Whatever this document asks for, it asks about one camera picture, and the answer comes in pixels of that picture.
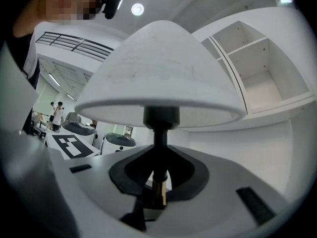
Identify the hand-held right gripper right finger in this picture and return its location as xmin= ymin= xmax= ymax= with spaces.
xmin=146 ymin=144 xmax=290 ymax=238

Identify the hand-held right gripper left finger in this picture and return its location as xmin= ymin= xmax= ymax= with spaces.
xmin=49 ymin=144 xmax=156 ymax=238

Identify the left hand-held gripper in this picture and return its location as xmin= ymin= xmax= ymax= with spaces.
xmin=45 ymin=132 xmax=101 ymax=160

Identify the white table lamp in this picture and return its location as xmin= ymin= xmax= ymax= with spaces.
xmin=74 ymin=20 xmax=248 ymax=210

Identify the person's black shirt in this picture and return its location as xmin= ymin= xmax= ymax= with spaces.
xmin=4 ymin=21 xmax=41 ymax=133

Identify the black balcony railing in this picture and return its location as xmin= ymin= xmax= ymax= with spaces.
xmin=35 ymin=31 xmax=114 ymax=62

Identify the person's head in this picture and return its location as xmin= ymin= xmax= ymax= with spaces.
xmin=13 ymin=0 xmax=109 ymax=38

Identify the white shelf hutch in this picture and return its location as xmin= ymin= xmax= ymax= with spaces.
xmin=192 ymin=6 xmax=317 ymax=133

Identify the black head camera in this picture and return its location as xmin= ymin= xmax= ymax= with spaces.
xmin=103 ymin=0 xmax=126 ymax=20

